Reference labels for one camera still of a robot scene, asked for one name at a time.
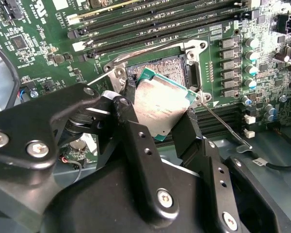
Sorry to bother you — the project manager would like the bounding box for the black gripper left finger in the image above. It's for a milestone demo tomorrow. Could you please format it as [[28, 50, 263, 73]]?
[[0, 75, 180, 223]]

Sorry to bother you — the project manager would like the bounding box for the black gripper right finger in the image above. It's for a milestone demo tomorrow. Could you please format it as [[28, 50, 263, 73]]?
[[173, 108, 291, 233]]

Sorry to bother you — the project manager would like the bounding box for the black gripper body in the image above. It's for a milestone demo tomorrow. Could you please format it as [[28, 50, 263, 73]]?
[[45, 159, 208, 233]]

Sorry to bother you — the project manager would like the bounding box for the metal socket locking lever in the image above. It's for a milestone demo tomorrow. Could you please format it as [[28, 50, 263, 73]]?
[[111, 43, 186, 64], [199, 101, 254, 153]]

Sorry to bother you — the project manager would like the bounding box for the metal socket cover frame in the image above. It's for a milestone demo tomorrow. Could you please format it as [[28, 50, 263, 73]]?
[[87, 65, 128, 95]]

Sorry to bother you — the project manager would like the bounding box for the silver CPU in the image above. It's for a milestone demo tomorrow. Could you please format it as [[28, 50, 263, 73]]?
[[133, 67, 200, 142]]

